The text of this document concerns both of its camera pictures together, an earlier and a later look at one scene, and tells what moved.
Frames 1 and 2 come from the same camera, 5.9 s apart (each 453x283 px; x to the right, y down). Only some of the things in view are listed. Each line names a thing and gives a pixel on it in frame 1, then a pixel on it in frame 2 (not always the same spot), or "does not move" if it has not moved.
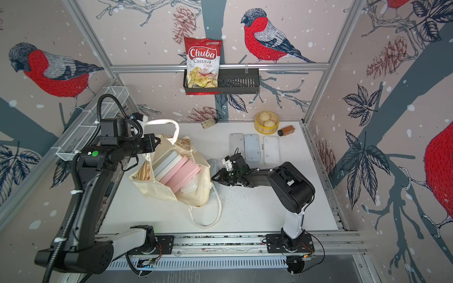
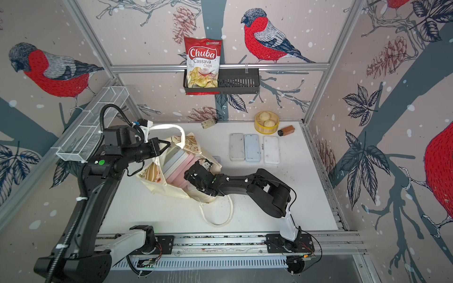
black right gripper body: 233,177 → 200,187
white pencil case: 236,140 does not move
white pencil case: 271,150 does not move
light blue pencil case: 252,150 does not move
